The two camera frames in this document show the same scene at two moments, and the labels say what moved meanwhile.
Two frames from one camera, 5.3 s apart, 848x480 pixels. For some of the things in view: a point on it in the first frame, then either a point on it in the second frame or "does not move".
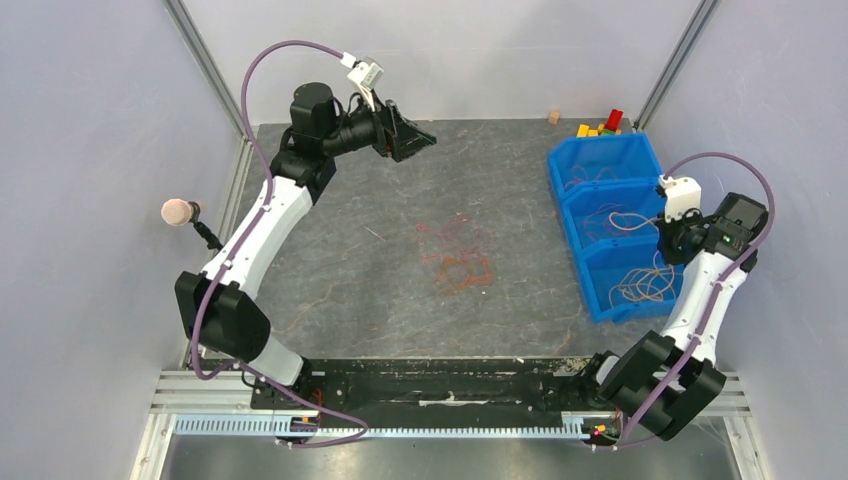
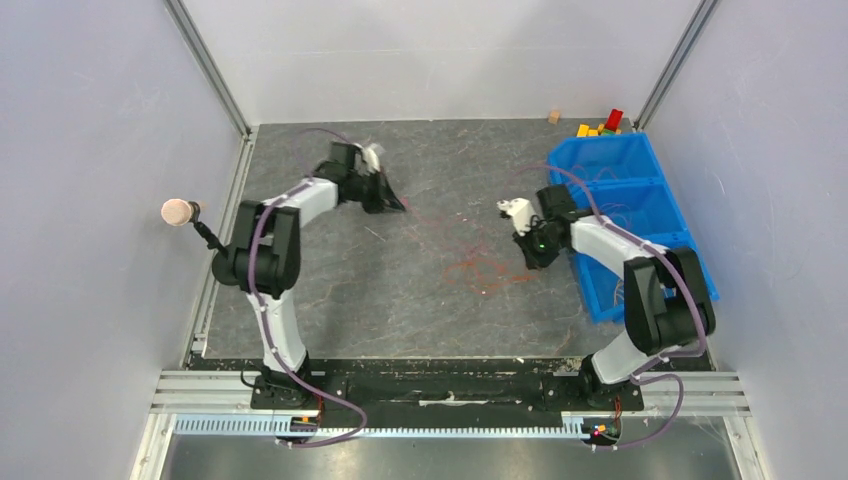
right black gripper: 672,240 → 530,241
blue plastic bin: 607,187 does not move
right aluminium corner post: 676,64 does not move
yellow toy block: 584,131 does not move
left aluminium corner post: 191,35 does not move
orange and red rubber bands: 445,284 → 488,261
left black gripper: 395,135 → 383,197
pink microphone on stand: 178,212 does not move
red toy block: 613,120 does not move
